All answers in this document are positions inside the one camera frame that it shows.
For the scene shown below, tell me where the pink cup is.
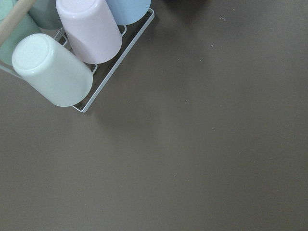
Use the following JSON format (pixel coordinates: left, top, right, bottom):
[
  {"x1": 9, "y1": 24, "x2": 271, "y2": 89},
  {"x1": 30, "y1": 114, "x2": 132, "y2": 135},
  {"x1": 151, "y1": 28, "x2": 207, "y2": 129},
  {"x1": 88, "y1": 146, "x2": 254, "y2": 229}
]
[{"x1": 56, "y1": 0, "x2": 122, "y2": 64}]

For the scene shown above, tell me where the blue cup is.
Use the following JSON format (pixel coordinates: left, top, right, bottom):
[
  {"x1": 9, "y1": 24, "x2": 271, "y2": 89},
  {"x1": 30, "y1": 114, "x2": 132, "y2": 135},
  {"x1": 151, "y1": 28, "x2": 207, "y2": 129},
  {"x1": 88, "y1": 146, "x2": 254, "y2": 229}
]
[{"x1": 106, "y1": 0, "x2": 151, "y2": 26}]

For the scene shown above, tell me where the mint cup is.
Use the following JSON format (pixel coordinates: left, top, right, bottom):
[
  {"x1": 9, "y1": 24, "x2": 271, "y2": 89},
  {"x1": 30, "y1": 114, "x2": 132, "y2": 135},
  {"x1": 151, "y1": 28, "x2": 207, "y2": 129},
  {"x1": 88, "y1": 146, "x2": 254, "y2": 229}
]
[{"x1": 12, "y1": 33, "x2": 93, "y2": 107}]

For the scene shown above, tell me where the green cup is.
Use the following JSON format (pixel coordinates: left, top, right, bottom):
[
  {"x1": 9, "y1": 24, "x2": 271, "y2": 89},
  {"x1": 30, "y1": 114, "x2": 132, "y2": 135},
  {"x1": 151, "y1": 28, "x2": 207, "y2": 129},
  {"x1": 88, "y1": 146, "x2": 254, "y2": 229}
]
[{"x1": 28, "y1": 0, "x2": 62, "y2": 30}]

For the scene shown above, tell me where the white cup rack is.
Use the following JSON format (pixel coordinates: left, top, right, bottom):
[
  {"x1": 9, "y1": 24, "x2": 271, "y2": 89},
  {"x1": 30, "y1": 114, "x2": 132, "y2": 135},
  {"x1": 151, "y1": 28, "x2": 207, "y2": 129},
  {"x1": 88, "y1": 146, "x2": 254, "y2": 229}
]
[{"x1": 0, "y1": 0, "x2": 154, "y2": 112}]

